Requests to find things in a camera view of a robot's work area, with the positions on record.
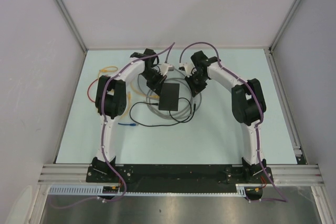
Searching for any black power cable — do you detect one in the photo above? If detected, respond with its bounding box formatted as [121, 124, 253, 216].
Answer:
[129, 97, 197, 128]

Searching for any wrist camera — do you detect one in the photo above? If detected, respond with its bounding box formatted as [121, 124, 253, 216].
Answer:
[178, 63, 194, 77]
[159, 63, 175, 76]

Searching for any grey ethernet cable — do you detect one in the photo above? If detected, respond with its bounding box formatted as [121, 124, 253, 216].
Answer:
[136, 70, 203, 122]

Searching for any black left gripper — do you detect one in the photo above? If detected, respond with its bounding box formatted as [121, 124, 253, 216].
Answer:
[141, 69, 167, 97]

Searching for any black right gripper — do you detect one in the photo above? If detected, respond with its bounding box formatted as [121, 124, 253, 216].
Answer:
[185, 71, 208, 98]

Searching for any red ethernet cable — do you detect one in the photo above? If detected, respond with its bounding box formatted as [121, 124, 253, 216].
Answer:
[87, 78, 99, 104]

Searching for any black network switch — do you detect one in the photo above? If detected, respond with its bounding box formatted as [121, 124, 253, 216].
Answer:
[158, 82, 180, 112]

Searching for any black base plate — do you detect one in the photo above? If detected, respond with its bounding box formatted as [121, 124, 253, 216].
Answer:
[86, 164, 270, 194]

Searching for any yellow ethernet cable top port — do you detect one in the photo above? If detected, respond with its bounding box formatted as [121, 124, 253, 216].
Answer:
[98, 66, 118, 88]

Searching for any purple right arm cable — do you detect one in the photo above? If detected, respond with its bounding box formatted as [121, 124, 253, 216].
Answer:
[178, 41, 288, 203]

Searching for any grey cable duct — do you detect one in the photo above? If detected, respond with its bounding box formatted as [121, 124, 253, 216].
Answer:
[49, 185, 246, 197]

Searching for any yellow ethernet cable port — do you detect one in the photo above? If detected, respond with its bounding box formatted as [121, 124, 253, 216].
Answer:
[130, 78, 160, 100]
[98, 66, 118, 88]

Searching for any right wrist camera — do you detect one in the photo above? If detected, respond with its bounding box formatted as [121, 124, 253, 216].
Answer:
[178, 63, 194, 77]

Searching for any aluminium frame rail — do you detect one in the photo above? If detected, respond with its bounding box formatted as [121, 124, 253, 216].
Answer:
[38, 164, 324, 186]

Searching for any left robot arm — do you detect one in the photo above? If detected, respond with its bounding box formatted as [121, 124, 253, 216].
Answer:
[87, 49, 166, 182]

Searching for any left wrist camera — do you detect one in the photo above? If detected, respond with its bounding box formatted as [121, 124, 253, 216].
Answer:
[159, 63, 175, 76]

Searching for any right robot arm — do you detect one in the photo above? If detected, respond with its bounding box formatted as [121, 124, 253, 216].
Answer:
[179, 51, 266, 183]

